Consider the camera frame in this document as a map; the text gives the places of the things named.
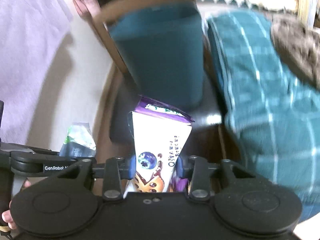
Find clear green-blue plastic wrapper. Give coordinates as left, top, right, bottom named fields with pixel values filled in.
left=59, top=122, right=97, bottom=158

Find brown fuzzy blanket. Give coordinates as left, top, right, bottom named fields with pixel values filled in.
left=270, top=15, right=319, bottom=89

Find person's left hand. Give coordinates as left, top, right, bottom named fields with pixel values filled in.
left=1, top=179, right=32, bottom=230

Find white blueberry cookie wrapper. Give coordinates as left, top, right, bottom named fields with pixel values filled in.
left=124, top=96, right=193, bottom=195

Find lavender bed sheet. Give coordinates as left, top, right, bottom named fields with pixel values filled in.
left=1, top=0, right=72, bottom=144

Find teal trash bin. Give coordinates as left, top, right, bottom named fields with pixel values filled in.
left=93, top=0, right=204, bottom=109

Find teal plaid blanket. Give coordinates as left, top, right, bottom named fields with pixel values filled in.
left=207, top=10, right=319, bottom=220

